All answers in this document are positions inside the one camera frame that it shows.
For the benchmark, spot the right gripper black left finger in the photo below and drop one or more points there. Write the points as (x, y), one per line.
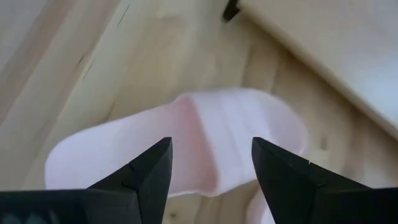
(146, 186)

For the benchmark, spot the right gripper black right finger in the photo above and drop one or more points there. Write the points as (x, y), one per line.
(289, 193)

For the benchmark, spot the light wooden shelf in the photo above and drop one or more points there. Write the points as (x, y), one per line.
(342, 46)

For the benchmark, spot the small black clip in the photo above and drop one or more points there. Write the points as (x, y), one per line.
(230, 10)

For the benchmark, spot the pale pink slide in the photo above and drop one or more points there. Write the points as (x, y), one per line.
(230, 130)

